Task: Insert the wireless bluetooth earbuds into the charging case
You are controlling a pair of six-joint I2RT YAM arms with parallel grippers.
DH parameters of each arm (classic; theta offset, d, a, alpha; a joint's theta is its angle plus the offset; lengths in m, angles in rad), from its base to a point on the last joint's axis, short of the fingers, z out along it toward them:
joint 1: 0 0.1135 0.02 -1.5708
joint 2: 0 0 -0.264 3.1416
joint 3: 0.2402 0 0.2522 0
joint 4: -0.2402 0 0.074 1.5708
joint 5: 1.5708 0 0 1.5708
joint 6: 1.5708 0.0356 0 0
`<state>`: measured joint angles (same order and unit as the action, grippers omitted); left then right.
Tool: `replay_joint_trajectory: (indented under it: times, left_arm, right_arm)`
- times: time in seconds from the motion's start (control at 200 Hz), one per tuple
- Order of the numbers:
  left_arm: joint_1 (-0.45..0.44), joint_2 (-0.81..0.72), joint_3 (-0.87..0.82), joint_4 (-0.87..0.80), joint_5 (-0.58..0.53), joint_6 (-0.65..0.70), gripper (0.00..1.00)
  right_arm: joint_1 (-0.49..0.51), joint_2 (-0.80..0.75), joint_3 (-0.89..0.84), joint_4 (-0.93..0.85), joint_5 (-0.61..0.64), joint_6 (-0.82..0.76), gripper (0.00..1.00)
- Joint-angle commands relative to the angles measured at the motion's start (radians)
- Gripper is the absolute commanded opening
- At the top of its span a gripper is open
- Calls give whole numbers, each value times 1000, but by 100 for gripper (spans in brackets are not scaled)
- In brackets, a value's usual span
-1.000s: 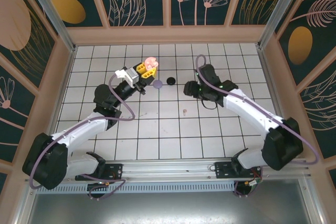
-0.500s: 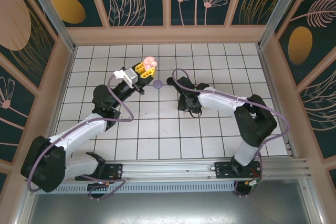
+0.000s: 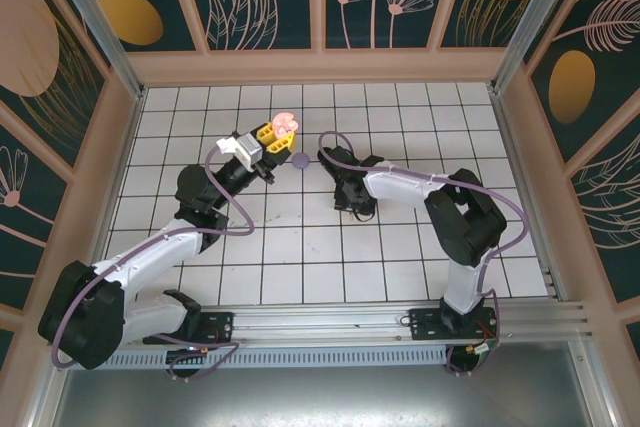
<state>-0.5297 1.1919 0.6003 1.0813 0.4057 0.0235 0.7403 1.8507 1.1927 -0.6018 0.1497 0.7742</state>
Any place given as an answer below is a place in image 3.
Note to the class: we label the pink earbud charging case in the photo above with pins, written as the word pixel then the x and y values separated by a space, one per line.
pixel 285 123

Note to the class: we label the purple earbud charging case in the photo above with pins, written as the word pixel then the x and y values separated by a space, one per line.
pixel 301 160

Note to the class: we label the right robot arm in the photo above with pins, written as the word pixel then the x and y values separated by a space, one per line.
pixel 395 192

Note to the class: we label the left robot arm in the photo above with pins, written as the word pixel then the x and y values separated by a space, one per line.
pixel 150 252

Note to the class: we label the small controller board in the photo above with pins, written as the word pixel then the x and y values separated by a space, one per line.
pixel 482 349

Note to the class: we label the grey sheet metal panel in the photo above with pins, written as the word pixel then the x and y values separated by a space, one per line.
pixel 320 397

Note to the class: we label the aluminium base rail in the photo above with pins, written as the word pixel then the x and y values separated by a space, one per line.
pixel 320 322

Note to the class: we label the aluminium frame post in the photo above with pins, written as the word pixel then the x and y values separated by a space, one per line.
pixel 96 17
pixel 540 17

